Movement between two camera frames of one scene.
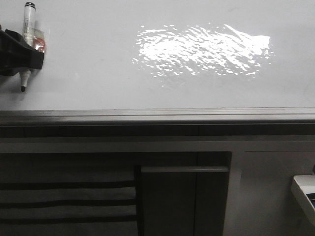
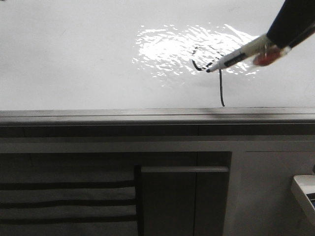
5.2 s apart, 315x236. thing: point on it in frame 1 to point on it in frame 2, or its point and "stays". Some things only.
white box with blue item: (302, 188) stays
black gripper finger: (16, 54) to (295, 22)
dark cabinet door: (190, 200) stays
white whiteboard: (148, 54) stays
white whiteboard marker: (29, 24) to (248, 51)
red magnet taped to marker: (39, 40) to (267, 55)
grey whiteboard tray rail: (159, 117) stays
